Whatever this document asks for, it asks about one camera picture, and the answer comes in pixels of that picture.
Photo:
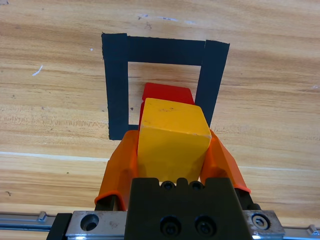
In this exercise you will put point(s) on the red wooden cube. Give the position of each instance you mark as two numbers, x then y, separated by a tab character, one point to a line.
167	91

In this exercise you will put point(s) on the yellow wooden cube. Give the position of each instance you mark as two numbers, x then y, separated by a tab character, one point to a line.
170	140

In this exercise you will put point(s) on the black tape square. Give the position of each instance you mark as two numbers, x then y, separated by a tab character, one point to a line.
115	87

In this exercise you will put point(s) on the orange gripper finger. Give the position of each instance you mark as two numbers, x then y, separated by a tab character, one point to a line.
117	165
220	165

